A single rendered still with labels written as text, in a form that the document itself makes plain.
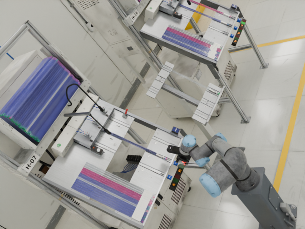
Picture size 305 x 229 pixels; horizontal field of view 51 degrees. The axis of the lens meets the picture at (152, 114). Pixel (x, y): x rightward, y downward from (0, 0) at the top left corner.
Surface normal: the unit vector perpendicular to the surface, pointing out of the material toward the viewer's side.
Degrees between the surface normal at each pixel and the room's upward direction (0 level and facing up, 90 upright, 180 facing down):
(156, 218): 90
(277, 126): 0
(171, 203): 90
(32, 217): 90
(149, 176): 43
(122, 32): 90
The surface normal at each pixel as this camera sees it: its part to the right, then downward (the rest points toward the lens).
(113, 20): -0.41, 0.77
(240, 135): -0.55, -0.63
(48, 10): 0.73, -0.04
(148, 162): 0.10, -0.50
